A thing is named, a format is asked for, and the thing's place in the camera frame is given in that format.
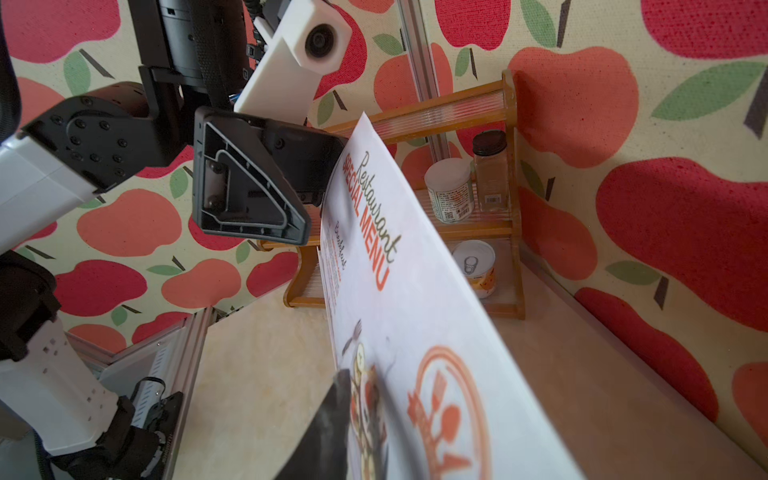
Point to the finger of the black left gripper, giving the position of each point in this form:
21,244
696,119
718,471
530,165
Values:
240,189
306,157

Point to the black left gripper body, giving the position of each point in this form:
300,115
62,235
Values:
199,45

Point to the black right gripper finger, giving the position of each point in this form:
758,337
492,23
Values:
322,451

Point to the restaurant special menu sheet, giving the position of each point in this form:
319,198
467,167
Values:
435,393

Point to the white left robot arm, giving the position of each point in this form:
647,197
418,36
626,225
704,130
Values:
98,188

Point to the white lidded jar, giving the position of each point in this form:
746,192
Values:
450,189

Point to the black capped glass jar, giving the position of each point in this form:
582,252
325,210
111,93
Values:
491,170

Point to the pull tab tin can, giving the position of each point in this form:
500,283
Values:
476,259

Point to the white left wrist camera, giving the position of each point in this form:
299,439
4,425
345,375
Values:
305,40

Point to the left aluminium frame post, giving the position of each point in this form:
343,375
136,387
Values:
417,46

